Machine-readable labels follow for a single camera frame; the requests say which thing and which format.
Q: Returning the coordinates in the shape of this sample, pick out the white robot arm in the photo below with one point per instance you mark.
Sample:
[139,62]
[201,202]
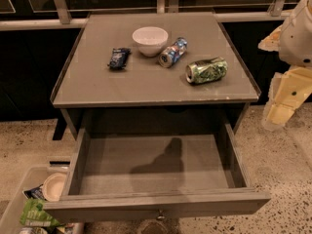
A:
[293,42]

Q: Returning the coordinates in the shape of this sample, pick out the metal railing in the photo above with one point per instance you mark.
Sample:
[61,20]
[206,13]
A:
[65,19]

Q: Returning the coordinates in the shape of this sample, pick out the green snack bag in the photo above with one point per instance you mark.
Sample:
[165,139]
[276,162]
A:
[33,214]

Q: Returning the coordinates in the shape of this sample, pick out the grey cabinet with top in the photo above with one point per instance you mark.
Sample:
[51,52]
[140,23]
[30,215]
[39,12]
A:
[87,81]

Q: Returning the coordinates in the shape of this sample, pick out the clear plastic bin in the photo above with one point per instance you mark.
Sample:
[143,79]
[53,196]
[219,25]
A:
[35,176]

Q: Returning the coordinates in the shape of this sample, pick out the green soda can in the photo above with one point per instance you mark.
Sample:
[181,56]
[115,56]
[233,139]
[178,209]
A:
[206,70]

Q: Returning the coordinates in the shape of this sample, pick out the dark blue snack packet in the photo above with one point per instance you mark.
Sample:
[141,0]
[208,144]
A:
[119,58]

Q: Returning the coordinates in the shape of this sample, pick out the open grey top drawer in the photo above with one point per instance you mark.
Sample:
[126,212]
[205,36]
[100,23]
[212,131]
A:
[133,177]

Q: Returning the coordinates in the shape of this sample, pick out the metal drawer knob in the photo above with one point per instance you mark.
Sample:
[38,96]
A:
[160,216]

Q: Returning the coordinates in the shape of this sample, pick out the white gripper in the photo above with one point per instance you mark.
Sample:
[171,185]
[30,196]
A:
[297,39]

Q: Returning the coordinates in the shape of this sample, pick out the dark snack packet in bin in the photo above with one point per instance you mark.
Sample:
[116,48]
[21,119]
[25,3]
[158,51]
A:
[34,193]

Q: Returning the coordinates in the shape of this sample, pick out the white paper bowl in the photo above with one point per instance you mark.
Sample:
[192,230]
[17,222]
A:
[53,186]

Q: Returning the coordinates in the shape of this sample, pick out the blue soda can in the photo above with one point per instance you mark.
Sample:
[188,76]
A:
[173,53]

